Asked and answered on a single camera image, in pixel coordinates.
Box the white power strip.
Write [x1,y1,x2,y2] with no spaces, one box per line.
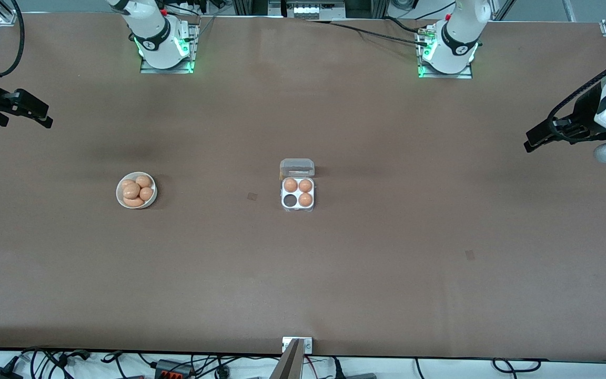
[287,2,347,19]

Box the black adapter with orange plugs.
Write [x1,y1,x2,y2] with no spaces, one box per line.
[155,360,194,379]

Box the black looped floor cable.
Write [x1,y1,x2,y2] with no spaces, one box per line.
[492,359,541,373]

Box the black cable on table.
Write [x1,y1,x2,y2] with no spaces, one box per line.
[306,19,431,47]

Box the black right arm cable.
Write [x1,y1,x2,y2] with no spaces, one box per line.
[0,0,26,77]

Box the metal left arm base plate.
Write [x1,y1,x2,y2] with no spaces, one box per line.
[417,24,473,79]

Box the metal table edge bracket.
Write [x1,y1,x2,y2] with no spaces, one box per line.
[282,337,313,353]

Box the clear plastic egg box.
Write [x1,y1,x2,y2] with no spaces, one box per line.
[279,158,316,213]

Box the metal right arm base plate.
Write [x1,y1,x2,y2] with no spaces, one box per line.
[140,22,198,74]

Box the aluminium camera post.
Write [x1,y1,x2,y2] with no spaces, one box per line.
[269,340,304,379]

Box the white round bowl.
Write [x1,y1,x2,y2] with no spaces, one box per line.
[116,172,158,210]

